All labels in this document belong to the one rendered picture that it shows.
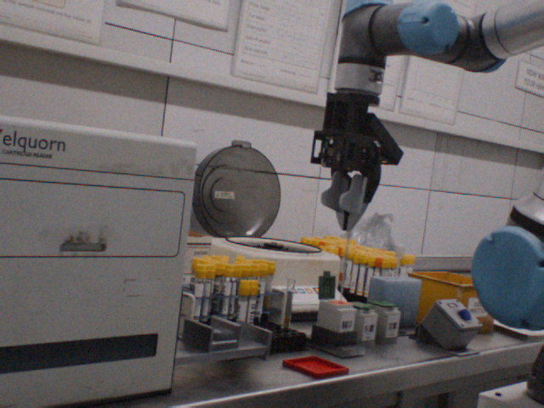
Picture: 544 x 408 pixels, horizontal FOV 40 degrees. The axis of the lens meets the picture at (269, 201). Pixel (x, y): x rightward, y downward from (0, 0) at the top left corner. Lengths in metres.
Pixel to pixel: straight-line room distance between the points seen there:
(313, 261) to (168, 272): 0.62
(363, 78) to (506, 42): 0.21
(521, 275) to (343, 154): 0.37
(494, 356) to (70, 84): 0.94
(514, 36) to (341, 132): 0.28
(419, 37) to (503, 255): 0.35
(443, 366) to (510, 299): 0.42
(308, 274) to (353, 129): 0.40
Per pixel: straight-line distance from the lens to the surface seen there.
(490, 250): 0.90
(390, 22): 1.12
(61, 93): 1.51
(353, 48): 1.17
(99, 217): 0.82
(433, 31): 1.08
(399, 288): 1.41
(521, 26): 1.13
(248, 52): 1.79
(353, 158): 1.14
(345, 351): 1.19
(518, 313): 0.89
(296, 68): 1.90
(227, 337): 1.01
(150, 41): 1.62
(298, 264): 1.45
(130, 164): 0.83
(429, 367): 1.26
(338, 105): 1.16
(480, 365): 1.40
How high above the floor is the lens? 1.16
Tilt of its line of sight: 3 degrees down
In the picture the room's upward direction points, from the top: 7 degrees clockwise
